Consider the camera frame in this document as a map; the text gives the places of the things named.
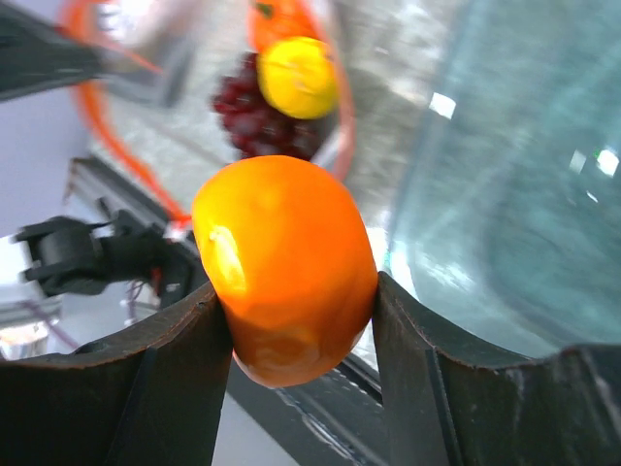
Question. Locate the purple grape bunch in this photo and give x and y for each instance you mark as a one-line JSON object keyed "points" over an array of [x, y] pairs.
{"points": [[254, 127]]}

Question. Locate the clear zip top bag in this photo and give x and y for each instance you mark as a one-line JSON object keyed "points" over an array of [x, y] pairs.
{"points": [[150, 109]]}

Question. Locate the small orange pumpkin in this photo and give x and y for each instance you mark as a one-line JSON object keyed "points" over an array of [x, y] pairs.
{"points": [[273, 20]]}

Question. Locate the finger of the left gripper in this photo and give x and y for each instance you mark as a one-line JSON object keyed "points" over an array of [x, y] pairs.
{"points": [[37, 56]]}

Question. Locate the orange tangerine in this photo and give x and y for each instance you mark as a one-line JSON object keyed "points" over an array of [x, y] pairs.
{"points": [[289, 258]]}

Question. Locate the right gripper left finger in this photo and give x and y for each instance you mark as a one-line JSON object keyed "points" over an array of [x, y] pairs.
{"points": [[150, 394]]}

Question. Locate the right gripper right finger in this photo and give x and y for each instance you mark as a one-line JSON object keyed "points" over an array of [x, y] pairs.
{"points": [[451, 398]]}

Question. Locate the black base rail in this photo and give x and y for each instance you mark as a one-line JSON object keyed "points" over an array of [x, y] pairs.
{"points": [[126, 271]]}

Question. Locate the yellow lemon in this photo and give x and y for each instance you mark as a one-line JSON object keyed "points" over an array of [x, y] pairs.
{"points": [[296, 76]]}

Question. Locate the teal plastic tray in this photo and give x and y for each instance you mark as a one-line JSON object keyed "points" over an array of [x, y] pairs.
{"points": [[508, 221]]}

